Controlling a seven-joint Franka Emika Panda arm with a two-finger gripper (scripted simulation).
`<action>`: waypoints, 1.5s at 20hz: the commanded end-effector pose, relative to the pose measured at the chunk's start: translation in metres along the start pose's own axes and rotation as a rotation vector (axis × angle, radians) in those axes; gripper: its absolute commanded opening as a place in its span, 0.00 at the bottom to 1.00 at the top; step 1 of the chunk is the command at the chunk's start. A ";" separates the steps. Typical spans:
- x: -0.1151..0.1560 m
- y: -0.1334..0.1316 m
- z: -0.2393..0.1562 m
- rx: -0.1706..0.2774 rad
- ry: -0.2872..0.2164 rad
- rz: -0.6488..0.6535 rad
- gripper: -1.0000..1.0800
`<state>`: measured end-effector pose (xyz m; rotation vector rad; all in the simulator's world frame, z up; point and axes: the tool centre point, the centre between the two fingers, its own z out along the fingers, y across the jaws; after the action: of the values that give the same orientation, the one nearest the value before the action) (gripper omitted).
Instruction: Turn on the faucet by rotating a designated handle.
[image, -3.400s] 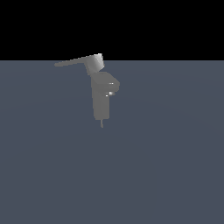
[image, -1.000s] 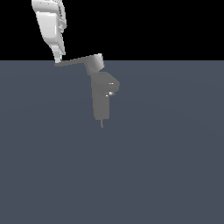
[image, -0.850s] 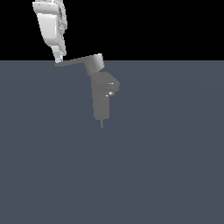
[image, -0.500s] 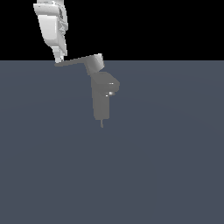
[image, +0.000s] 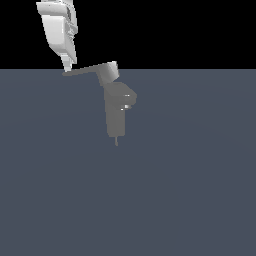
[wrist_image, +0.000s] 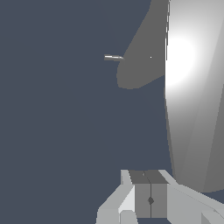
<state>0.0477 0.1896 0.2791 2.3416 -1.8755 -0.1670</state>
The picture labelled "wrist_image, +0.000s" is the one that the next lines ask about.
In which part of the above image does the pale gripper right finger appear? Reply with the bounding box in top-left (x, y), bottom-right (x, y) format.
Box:
top-left (144, 169), bottom-right (224, 224)

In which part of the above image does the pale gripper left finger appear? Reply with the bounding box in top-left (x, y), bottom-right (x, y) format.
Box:
top-left (95, 169), bottom-right (152, 224)

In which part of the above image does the large white curved object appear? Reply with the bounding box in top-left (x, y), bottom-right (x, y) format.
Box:
top-left (164, 0), bottom-right (224, 194)

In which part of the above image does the small metal pin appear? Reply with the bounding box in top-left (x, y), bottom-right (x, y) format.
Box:
top-left (103, 53), bottom-right (125, 62)

